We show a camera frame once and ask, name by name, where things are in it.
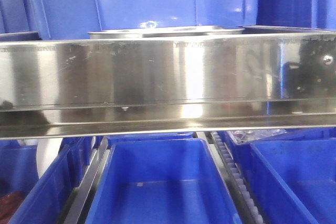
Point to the clear plastic bag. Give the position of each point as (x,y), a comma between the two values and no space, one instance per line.
(245,136)

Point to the blue crate upper left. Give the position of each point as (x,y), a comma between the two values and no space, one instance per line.
(18,16)

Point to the blue bin rear right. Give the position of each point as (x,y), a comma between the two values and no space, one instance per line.
(291,134)

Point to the blue bin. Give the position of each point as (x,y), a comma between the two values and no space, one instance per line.
(293,181)
(113,139)
(162,181)
(291,134)
(45,197)

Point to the white roller track strip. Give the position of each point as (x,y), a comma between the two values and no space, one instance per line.
(246,206)

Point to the stainless steel shelf front rail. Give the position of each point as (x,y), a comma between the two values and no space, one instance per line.
(111,86)

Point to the blue bin rear middle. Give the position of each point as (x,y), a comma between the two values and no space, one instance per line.
(113,139)

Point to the large blue crate upper middle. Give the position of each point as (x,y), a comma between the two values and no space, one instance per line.
(74,19)

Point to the blue bin lower right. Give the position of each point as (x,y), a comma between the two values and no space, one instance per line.
(293,181)

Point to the metal divider rail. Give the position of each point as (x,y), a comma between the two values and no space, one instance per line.
(78,205)

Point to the blue bin lower middle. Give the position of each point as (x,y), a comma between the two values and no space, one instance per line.
(162,181)

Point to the blue crate upper right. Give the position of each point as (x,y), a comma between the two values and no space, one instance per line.
(297,13)

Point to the silver metal tray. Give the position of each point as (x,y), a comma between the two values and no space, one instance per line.
(164,32)

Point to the blue bin lower left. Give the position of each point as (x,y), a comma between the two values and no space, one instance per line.
(45,197)

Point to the dark red item in bin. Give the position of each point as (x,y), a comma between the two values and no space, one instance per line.
(9,204)

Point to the white cylindrical object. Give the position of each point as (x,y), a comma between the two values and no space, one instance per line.
(47,150)

